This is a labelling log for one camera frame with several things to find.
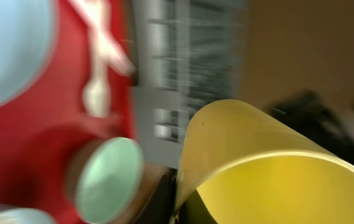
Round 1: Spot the red plastic tray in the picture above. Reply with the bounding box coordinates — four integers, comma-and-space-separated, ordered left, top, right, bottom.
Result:
0, 1, 134, 223

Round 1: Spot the mint green bowl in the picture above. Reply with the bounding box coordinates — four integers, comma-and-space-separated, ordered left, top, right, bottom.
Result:
64, 137, 144, 223

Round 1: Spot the yellow plastic cup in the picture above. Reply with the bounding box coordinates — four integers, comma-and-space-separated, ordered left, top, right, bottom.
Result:
173, 100, 354, 223

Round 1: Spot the white plastic fork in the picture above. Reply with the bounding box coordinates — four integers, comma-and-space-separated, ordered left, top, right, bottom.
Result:
69, 0, 134, 76

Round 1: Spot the grey dishwasher rack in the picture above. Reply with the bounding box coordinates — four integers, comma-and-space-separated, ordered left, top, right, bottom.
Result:
128, 0, 248, 169

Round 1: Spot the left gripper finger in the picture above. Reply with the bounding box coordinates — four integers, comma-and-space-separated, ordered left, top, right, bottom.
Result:
132, 170, 176, 224

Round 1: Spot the light blue plate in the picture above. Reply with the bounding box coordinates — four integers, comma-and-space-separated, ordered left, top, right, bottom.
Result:
0, 0, 58, 106

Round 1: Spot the blue bowl with food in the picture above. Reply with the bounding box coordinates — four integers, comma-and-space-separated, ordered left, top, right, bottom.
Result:
0, 204, 57, 224

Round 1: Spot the white plastic spoon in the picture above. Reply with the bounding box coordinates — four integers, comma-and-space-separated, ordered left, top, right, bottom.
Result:
82, 0, 112, 118

